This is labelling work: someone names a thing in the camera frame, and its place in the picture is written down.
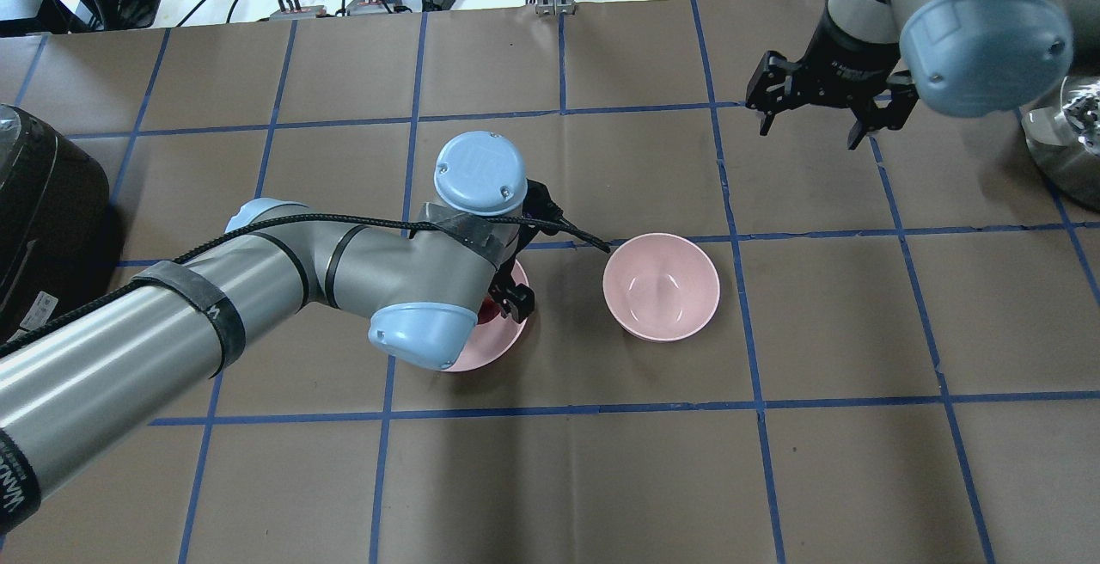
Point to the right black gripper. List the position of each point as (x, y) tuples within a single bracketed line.
[(846, 67)]

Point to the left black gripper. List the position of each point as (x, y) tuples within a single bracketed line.
[(516, 298)]

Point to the red yellow apple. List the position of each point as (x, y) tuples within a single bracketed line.
[(488, 311)]

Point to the pink bowl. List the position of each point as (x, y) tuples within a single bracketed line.
[(661, 287)]

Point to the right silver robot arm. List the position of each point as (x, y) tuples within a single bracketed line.
[(962, 58)]

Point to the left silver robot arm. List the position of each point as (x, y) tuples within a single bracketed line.
[(76, 386)]

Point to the pink plate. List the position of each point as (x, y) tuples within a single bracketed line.
[(487, 343)]

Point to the stainless steel steamer pot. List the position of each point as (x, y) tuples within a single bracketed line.
[(1062, 135)]

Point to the dark grey rice cooker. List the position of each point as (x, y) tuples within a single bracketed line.
[(53, 198)]

